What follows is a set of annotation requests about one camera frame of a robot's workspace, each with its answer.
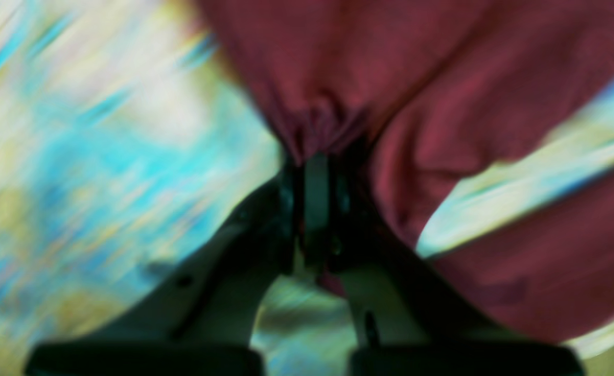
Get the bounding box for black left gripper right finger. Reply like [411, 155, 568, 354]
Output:
[330, 162, 584, 375]

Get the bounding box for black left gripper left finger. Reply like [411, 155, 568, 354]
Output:
[25, 155, 330, 375]

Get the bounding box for maroon long-sleeve t-shirt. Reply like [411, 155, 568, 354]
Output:
[199, 1, 614, 343]

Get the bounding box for patterned colourful tablecloth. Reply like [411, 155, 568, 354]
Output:
[0, 1, 614, 375]

